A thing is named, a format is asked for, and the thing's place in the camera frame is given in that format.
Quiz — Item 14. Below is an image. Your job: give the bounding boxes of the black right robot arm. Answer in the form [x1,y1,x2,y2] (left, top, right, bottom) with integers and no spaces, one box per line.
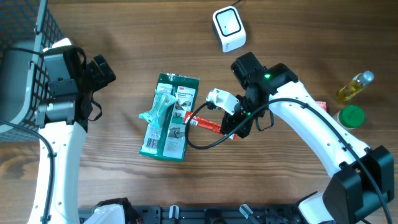
[221,52,394,223]

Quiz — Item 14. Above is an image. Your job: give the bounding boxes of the mint green sachet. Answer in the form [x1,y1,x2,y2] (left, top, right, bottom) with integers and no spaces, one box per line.
[139,90,177,129]

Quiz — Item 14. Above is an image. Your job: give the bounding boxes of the grey plastic mesh basket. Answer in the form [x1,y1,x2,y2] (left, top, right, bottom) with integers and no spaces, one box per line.
[1,0,64,131]

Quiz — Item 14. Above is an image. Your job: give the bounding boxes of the red Nescafe stick sachet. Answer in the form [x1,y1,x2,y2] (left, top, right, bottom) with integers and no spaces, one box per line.
[183,111,238,140]

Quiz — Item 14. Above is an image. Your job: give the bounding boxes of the white barcode scanner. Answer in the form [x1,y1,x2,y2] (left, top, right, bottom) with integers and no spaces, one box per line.
[212,6,246,53]

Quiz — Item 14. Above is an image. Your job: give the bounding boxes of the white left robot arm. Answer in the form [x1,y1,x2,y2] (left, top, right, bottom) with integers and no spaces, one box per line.
[28,45,116,223]

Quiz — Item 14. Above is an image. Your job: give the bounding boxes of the green snack packet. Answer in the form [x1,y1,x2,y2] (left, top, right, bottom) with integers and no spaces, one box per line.
[139,73,200,161]

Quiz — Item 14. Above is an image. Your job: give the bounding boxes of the yellow Vim liquid bottle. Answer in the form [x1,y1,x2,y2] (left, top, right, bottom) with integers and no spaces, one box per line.
[336,70,374,103]

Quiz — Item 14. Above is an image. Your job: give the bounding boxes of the green lid jar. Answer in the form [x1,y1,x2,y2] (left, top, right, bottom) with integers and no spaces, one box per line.
[333,105,365,131]

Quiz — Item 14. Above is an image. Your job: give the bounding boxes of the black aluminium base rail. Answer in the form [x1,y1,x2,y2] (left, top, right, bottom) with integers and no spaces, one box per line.
[77,204,299,224]

